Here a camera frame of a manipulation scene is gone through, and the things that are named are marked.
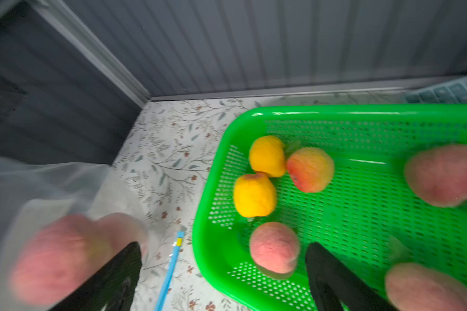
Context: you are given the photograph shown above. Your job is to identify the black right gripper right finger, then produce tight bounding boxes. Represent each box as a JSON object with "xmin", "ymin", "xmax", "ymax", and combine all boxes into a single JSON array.
[{"xmin": 305, "ymin": 242, "xmax": 396, "ymax": 310}]

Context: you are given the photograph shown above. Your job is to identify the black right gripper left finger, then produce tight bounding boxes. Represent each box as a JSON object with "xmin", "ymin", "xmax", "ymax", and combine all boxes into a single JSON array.
[{"xmin": 51, "ymin": 242, "xmax": 142, "ymax": 311}]

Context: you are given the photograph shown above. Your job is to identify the pink peach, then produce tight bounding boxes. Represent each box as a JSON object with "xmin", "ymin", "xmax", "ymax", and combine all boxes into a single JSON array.
[
  {"xmin": 10, "ymin": 215, "xmax": 113, "ymax": 306},
  {"xmin": 403, "ymin": 144, "xmax": 467, "ymax": 208},
  {"xmin": 96, "ymin": 213, "xmax": 148, "ymax": 257},
  {"xmin": 249, "ymin": 222, "xmax": 301, "ymax": 280},
  {"xmin": 385, "ymin": 263, "xmax": 467, "ymax": 310}
]

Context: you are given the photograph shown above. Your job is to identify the clear zip-top bag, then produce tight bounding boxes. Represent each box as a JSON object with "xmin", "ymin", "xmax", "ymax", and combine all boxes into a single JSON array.
[
  {"xmin": 154, "ymin": 225, "xmax": 186, "ymax": 311},
  {"xmin": 0, "ymin": 157, "xmax": 161, "ymax": 310}
]

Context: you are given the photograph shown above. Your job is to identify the red yellow peach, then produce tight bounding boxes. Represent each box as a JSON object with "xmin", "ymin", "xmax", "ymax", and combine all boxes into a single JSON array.
[{"xmin": 286, "ymin": 147, "xmax": 335, "ymax": 193}]

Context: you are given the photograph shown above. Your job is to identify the green plastic basket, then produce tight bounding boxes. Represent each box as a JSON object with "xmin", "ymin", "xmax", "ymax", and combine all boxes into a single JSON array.
[{"xmin": 192, "ymin": 104, "xmax": 467, "ymax": 310}]

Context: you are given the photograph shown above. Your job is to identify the light blue calculator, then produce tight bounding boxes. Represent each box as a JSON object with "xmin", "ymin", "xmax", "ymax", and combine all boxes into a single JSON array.
[{"xmin": 403, "ymin": 76, "xmax": 467, "ymax": 104}]

